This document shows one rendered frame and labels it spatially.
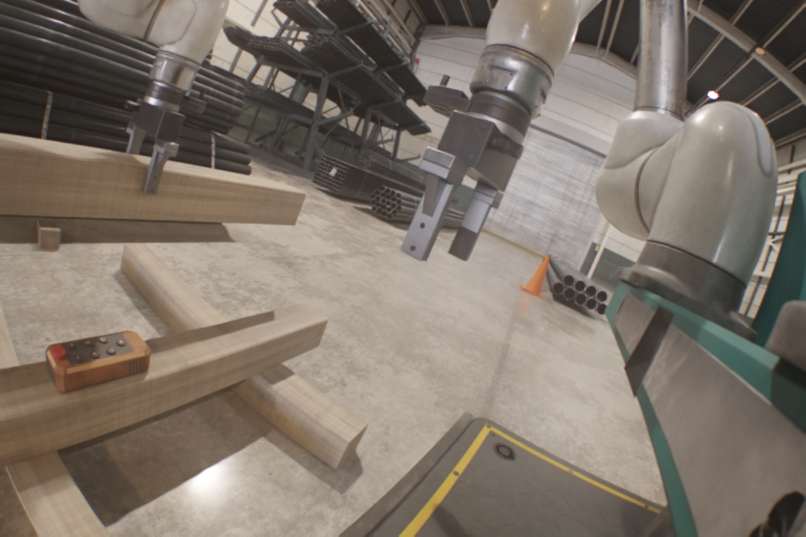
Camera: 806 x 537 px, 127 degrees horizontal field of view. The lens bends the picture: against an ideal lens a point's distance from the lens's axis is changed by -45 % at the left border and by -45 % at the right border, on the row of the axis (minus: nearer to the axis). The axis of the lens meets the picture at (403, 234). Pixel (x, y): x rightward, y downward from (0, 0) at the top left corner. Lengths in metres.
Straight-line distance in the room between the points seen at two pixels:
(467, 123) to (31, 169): 0.60
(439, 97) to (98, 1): 0.58
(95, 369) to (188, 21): 0.57
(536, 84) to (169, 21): 0.58
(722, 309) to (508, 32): 0.38
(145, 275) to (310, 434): 0.72
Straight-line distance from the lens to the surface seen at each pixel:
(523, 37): 0.42
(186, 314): 1.06
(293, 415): 0.87
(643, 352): 0.28
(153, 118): 0.70
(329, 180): 5.69
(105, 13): 0.71
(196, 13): 0.70
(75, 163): 0.64
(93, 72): 1.69
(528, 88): 0.40
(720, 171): 0.45
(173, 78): 0.69
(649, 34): 0.74
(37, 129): 1.56
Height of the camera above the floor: 0.64
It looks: 8 degrees down
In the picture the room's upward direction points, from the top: 23 degrees clockwise
